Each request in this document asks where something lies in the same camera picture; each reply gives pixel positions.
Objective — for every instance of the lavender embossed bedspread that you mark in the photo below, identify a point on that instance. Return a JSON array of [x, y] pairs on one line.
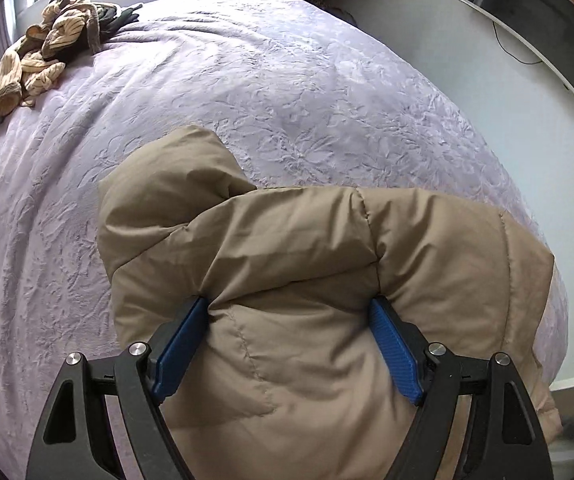
[[292, 85]]

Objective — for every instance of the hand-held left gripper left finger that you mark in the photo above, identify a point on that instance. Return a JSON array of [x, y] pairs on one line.
[[182, 345]]

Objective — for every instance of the wall-mounted television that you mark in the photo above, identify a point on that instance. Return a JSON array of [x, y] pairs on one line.
[[532, 15]]

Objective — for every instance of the beige striped sweater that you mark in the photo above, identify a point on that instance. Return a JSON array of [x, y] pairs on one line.
[[12, 67]]

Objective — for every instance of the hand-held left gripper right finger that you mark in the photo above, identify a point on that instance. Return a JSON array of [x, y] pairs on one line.
[[397, 350]]

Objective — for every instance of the tan puffer jacket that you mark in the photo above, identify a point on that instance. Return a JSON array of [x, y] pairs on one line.
[[292, 260]]

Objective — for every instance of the dark olive garment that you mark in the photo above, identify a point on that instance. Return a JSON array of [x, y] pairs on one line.
[[117, 20]]

